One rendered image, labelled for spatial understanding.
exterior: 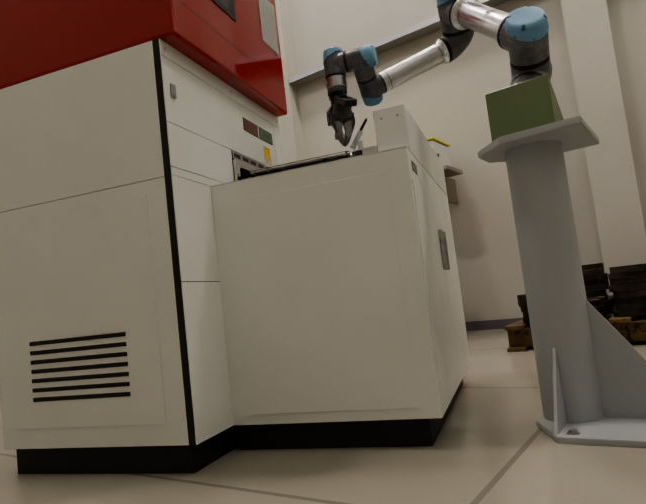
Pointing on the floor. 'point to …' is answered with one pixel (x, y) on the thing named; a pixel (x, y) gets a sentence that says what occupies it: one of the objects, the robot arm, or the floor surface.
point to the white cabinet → (340, 305)
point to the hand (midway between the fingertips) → (345, 142)
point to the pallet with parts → (519, 337)
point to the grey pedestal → (571, 303)
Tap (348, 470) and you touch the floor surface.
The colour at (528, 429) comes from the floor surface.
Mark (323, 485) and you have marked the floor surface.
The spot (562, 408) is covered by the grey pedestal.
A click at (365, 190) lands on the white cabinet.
